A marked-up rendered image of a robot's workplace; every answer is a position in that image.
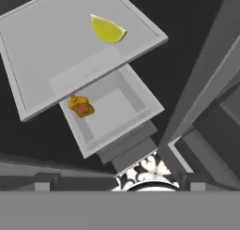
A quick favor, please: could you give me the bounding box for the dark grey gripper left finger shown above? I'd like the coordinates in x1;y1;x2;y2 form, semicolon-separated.
0;172;61;192

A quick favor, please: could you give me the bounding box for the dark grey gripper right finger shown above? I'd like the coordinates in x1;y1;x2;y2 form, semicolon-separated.
183;172;240;192

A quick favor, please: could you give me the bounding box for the dark grey fridge drawer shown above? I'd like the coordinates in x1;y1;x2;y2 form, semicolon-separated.
111;136;158;174
97;119;159;165

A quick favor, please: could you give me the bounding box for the grey fridge door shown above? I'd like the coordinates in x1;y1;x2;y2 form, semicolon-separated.
157;0;240;192

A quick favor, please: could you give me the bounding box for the pale grey fridge drawer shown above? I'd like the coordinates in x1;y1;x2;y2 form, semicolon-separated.
58;63;166;160

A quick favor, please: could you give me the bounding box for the grey fridge shelf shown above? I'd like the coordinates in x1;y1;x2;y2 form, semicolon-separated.
0;0;170;123

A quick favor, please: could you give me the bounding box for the yellow lemon wedge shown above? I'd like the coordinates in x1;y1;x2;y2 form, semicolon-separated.
90;13;128;45

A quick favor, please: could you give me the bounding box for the yellow sauce bottle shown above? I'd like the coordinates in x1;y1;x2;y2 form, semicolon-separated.
67;94;96;118

